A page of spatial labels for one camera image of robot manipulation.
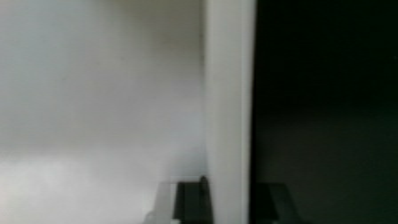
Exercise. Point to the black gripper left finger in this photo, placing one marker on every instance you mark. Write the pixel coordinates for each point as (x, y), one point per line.
(193, 205)

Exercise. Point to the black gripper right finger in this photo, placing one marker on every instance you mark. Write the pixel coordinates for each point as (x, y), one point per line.
(274, 206)

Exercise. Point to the white square tabletop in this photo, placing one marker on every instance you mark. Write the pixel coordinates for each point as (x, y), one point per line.
(125, 107)

